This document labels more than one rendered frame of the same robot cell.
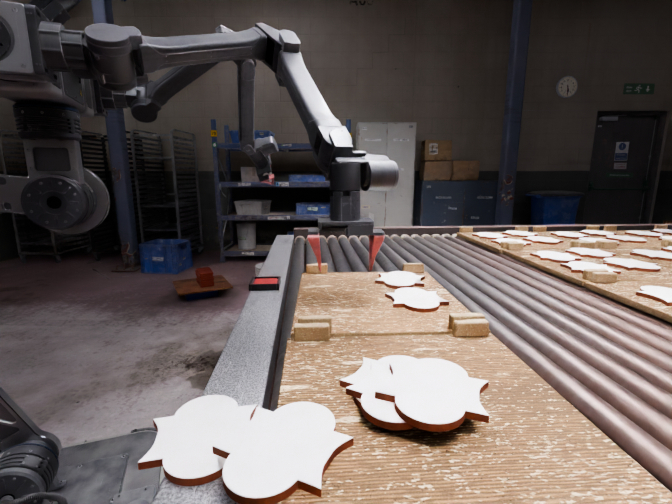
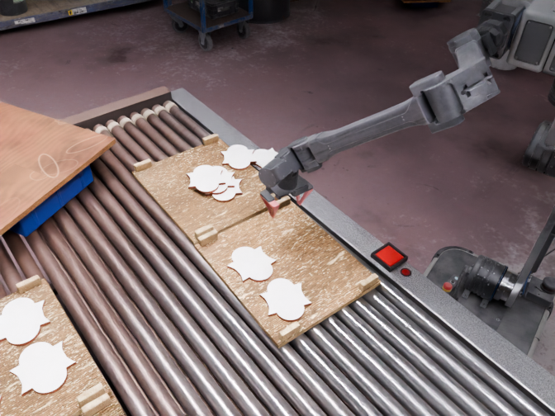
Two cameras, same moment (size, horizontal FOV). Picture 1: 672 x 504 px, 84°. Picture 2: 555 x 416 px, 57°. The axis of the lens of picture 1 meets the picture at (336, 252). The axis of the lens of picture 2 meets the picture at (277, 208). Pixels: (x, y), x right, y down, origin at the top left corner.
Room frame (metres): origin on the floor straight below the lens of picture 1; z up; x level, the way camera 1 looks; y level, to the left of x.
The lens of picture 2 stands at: (1.58, -0.67, 2.01)
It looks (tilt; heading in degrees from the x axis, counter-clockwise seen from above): 42 degrees down; 144
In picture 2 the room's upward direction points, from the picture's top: 2 degrees clockwise
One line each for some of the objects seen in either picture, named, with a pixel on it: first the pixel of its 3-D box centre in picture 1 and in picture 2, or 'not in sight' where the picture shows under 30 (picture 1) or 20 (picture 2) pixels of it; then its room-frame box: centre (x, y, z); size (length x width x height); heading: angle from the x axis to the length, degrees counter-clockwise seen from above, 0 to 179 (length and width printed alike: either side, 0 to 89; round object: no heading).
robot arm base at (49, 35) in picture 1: (62, 48); (488, 38); (0.82, 0.55, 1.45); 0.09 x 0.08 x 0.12; 20
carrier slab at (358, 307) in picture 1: (375, 298); (285, 264); (0.81, -0.09, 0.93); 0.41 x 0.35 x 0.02; 2
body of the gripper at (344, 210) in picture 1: (345, 209); (287, 178); (0.71, -0.02, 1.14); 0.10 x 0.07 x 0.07; 92
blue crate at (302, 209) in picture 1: (314, 208); not in sight; (5.46, 0.31, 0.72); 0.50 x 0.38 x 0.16; 83
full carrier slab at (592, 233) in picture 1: (597, 236); not in sight; (1.59, -1.11, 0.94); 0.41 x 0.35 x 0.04; 5
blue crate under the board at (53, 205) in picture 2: not in sight; (21, 182); (0.11, -0.61, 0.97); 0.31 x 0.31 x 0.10; 31
